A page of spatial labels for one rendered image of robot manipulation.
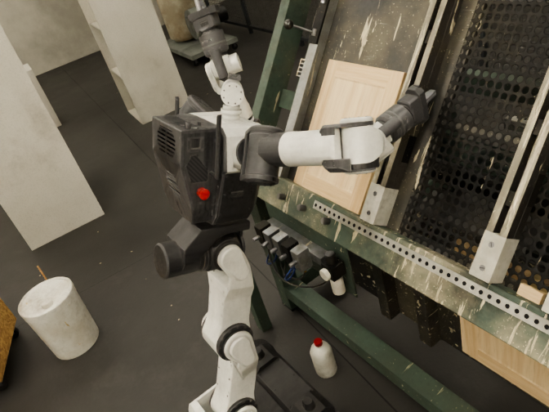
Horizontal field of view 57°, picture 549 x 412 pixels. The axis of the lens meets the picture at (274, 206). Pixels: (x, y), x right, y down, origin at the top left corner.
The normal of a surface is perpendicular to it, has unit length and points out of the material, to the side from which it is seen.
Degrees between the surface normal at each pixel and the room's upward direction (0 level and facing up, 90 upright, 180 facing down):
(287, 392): 0
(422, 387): 0
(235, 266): 90
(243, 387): 90
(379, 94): 53
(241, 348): 90
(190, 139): 90
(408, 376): 0
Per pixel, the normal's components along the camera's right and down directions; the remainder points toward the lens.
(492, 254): -0.78, -0.08
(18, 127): 0.49, 0.38
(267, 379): -0.25, -0.80
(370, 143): 0.54, 0.07
